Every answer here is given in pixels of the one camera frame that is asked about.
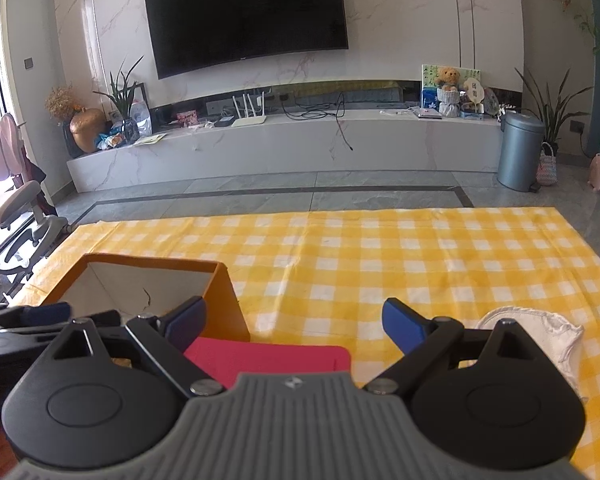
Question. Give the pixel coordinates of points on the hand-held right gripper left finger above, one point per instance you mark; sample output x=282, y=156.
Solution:
x=185, y=322

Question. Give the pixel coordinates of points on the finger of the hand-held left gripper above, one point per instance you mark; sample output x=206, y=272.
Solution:
x=100, y=319
x=45, y=315

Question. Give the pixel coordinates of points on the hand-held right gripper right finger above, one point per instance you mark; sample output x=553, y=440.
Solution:
x=402, y=330

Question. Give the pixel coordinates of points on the orange cardboard box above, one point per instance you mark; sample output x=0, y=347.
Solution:
x=220, y=310

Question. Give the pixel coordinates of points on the red cloth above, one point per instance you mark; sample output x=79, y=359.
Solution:
x=280, y=360

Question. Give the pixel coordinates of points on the white towel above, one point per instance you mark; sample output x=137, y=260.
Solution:
x=555, y=330

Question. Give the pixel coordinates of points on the yellow checked tablecloth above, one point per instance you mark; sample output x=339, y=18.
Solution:
x=380, y=260

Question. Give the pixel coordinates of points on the pink swivel chair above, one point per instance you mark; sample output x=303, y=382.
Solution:
x=10, y=205

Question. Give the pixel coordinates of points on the black vase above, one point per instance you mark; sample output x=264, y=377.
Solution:
x=70, y=140

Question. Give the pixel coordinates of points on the snack bags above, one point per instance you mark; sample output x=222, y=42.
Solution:
x=111, y=139

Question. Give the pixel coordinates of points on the pale yellow paper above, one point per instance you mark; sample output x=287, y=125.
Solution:
x=150, y=139

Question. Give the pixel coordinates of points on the golden vase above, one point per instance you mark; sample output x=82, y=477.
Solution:
x=87, y=132

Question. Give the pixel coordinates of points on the white marble television cabinet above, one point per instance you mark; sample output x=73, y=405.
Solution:
x=290, y=155

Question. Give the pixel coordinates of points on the pink tissue box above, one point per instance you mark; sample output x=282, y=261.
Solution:
x=187, y=118

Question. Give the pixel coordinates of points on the grey pedal trash can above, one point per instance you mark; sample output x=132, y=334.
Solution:
x=519, y=155

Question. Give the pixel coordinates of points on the white wifi router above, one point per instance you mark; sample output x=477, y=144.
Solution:
x=249, y=120

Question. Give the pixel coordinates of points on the dried flower bunch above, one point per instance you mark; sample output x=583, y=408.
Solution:
x=62, y=102

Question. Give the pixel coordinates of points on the black framed leaning picture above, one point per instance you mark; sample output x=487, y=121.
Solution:
x=142, y=110

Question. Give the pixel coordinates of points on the woven striped bag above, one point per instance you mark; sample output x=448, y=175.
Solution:
x=546, y=170

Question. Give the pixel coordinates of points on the orchid plant in glass vase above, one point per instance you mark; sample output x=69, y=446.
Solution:
x=122, y=95

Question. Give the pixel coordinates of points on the round patterned fan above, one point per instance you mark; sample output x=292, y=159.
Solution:
x=491, y=101

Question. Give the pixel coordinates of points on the brown teddy bear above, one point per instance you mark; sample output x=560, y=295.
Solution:
x=449, y=87

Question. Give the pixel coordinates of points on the round wooden hand fan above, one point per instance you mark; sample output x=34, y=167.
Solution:
x=472, y=91

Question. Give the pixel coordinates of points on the painted canvas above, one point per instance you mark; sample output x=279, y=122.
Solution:
x=430, y=80

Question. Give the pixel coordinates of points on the long-leaf potted plant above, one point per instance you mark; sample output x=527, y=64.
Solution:
x=555, y=110

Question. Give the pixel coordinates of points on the black wall television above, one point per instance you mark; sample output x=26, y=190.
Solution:
x=245, y=15

